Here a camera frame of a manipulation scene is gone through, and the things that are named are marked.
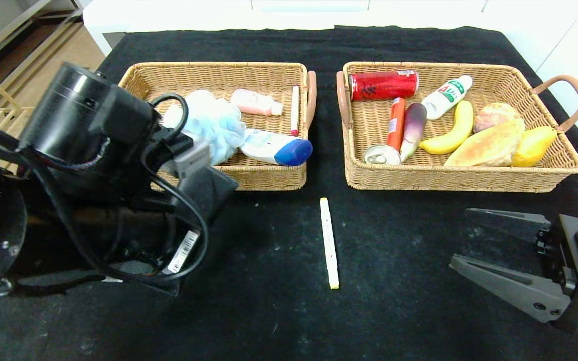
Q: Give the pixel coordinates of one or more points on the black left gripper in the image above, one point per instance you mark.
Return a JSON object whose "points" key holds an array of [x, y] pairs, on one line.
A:
{"points": [[180, 252]]}

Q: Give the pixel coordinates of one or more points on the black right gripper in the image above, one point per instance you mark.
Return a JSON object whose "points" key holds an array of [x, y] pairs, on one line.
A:
{"points": [[573, 271]]}

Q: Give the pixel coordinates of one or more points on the black leather glasses case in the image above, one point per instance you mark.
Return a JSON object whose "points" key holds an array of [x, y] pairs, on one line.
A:
{"points": [[208, 190]]}

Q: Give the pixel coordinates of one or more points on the light blue bath pouf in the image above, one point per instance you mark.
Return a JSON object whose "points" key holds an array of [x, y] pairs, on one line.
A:
{"points": [[219, 125]]}

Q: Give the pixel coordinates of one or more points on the white marker with yellow cap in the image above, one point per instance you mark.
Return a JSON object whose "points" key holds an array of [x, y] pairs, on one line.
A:
{"points": [[329, 245]]}

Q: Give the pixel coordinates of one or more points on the white bottle with blue cap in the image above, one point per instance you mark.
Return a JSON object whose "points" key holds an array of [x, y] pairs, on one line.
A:
{"points": [[289, 150]]}

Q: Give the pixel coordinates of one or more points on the purple eggplant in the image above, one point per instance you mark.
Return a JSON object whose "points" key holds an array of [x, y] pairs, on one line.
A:
{"points": [[413, 130]]}

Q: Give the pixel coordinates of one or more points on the orange sausage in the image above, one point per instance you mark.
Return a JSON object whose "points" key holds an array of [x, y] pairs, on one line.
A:
{"points": [[396, 125]]}

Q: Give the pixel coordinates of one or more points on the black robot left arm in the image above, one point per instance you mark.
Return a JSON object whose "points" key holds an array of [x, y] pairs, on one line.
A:
{"points": [[68, 115]]}

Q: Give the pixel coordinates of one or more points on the rectangular wicker basket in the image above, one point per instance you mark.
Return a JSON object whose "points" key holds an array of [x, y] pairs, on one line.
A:
{"points": [[394, 175], [269, 175]]}

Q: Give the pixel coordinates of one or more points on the long bread loaf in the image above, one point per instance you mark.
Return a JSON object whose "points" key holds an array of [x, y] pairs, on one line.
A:
{"points": [[489, 148]]}

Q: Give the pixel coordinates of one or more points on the yellow mango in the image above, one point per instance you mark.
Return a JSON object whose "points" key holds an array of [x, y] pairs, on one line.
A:
{"points": [[532, 148]]}

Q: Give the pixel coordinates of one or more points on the black tablecloth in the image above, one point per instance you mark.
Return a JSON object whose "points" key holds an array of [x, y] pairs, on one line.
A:
{"points": [[394, 240]]}

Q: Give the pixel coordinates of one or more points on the yellow banana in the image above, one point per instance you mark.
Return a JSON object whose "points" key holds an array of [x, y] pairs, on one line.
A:
{"points": [[449, 140]]}

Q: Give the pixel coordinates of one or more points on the round bread roll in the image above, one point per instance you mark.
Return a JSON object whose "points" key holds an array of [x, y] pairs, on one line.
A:
{"points": [[492, 116]]}

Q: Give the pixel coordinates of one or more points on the silver tin can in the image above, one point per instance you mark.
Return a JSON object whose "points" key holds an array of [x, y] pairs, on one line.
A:
{"points": [[382, 155]]}

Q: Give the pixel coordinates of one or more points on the small pink bottle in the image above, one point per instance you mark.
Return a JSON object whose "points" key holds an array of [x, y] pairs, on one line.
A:
{"points": [[256, 103]]}

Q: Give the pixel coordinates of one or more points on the white bottle with green label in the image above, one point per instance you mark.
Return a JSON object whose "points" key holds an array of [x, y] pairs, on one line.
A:
{"points": [[442, 100]]}

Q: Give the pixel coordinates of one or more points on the white pen with red tip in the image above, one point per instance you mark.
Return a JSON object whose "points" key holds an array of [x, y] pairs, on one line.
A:
{"points": [[294, 110]]}

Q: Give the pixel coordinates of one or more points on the red drink can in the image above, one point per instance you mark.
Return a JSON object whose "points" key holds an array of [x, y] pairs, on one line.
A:
{"points": [[374, 86]]}

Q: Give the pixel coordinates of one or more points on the grey and brown shelf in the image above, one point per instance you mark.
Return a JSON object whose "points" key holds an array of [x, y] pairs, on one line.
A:
{"points": [[18, 37]]}

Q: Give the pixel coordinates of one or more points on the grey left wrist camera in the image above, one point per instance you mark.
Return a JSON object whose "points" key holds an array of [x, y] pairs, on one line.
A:
{"points": [[188, 158]]}

